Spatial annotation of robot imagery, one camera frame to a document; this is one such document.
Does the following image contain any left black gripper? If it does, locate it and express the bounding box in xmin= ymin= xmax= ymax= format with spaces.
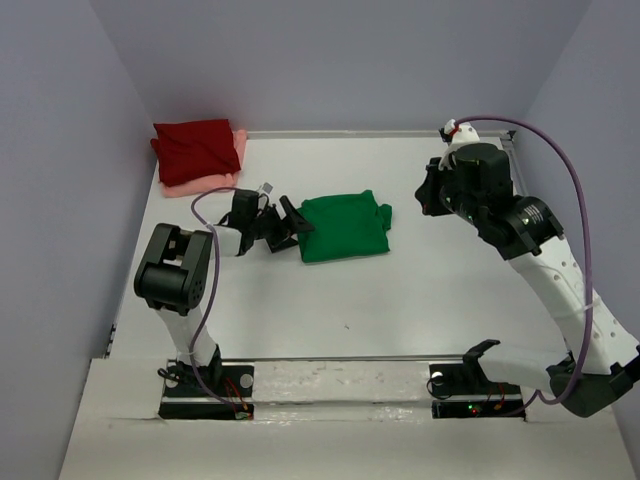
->
xmin=248 ymin=196 xmax=313 ymax=253

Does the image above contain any green t-shirt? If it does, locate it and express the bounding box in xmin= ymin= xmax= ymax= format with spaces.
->
xmin=297 ymin=190 xmax=393 ymax=264

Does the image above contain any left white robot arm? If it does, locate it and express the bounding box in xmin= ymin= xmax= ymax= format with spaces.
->
xmin=133 ymin=184 xmax=315 ymax=395

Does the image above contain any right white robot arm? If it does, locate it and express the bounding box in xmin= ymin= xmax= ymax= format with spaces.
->
xmin=415 ymin=142 xmax=639 ymax=418

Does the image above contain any folded pink t-shirt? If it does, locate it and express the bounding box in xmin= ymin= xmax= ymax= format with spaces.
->
xmin=160 ymin=130 xmax=248 ymax=198

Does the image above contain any folded dark red t-shirt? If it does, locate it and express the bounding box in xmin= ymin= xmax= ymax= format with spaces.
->
xmin=150 ymin=119 xmax=241 ymax=187

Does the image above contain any white front cover board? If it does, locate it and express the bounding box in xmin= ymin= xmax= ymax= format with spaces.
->
xmin=61 ymin=358 xmax=634 ymax=479

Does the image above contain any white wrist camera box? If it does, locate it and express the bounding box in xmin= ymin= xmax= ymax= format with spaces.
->
xmin=439 ymin=119 xmax=480 ymax=156
xmin=257 ymin=182 xmax=273 ymax=196

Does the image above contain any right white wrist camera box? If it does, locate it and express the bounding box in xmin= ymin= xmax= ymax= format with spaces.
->
xmin=439 ymin=119 xmax=480 ymax=156

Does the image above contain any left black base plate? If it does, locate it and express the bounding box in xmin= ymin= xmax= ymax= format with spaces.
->
xmin=157 ymin=360 xmax=255 ymax=421

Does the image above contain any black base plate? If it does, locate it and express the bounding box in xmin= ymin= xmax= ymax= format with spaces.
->
xmin=157 ymin=360 xmax=255 ymax=421
xmin=426 ymin=340 xmax=526 ymax=420

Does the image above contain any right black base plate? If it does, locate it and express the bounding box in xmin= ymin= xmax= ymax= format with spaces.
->
xmin=426 ymin=340 xmax=526 ymax=420

